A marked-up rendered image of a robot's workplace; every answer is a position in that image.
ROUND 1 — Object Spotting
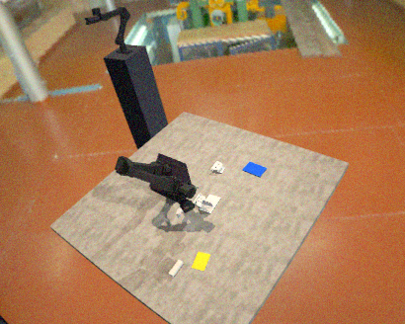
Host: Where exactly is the blue flat plate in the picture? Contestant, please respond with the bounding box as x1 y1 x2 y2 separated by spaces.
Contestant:
243 162 268 177

